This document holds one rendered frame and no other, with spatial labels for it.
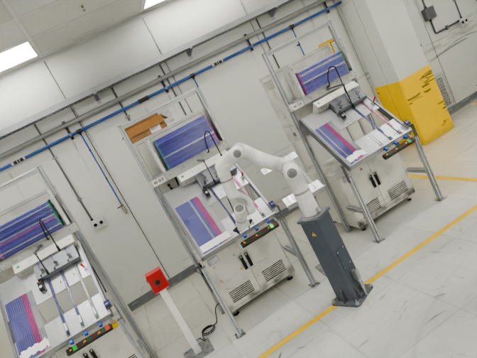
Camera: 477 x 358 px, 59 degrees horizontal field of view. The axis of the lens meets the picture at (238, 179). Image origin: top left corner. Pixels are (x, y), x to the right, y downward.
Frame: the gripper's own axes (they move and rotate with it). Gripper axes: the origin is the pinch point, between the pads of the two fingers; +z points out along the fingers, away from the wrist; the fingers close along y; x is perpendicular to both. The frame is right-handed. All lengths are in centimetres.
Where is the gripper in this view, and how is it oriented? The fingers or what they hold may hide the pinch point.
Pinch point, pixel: (243, 229)
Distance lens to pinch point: 326.7
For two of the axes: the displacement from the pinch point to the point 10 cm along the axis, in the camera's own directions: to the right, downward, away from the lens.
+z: 1.0, 5.7, 8.1
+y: 8.4, -4.8, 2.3
